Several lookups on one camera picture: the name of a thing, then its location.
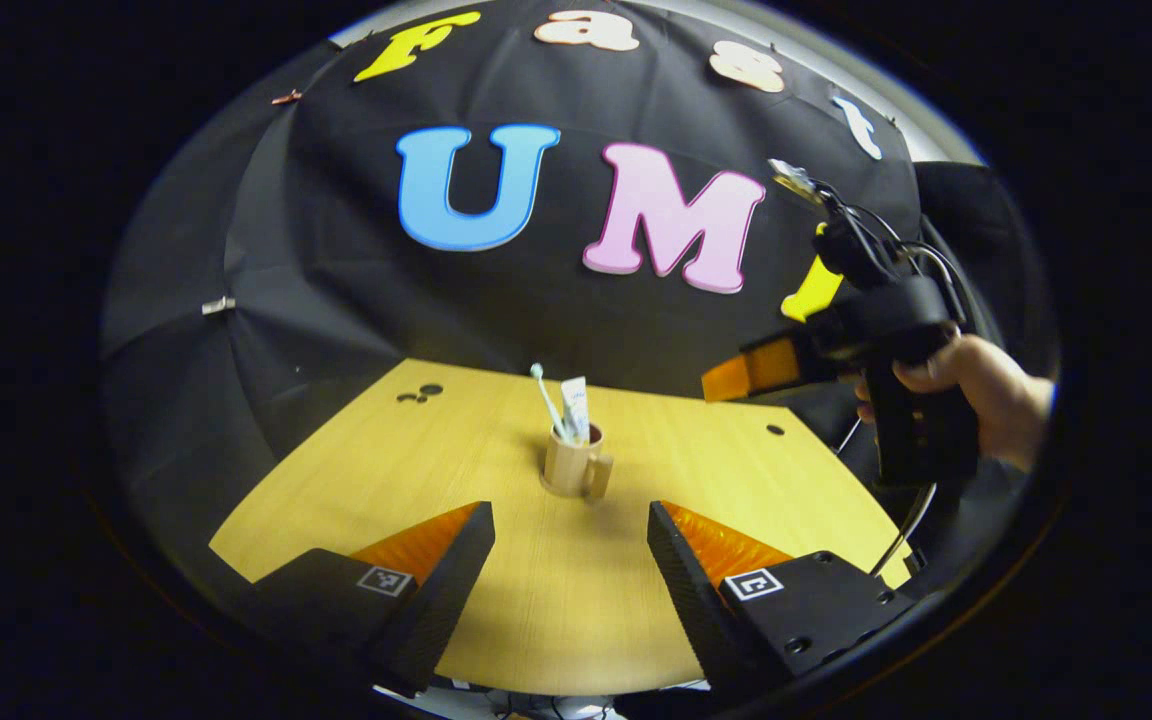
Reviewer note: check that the black backdrop cloth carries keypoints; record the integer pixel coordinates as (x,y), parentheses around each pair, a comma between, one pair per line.
(356,300)

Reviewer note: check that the wooden desktop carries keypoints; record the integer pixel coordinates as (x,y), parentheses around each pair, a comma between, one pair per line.
(566,590)

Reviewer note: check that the silver cloth clip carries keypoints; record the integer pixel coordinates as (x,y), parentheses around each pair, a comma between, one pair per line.
(218,305)

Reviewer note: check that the beige cup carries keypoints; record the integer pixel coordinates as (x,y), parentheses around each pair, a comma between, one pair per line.
(566,470)

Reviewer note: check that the red cloth clip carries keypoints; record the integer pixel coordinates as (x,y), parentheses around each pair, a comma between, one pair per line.
(286,97)

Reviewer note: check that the pale green toothbrush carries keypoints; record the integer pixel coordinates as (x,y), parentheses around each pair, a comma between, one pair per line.
(546,395)

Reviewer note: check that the white toothpaste tube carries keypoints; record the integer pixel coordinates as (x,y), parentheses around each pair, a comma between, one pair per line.
(576,405)

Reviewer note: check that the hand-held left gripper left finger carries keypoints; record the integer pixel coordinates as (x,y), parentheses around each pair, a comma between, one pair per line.
(446,590)

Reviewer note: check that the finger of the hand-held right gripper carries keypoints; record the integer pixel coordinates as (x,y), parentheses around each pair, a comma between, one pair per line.
(766,368)

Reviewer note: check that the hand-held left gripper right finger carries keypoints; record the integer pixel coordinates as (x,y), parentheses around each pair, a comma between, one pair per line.
(686,590)

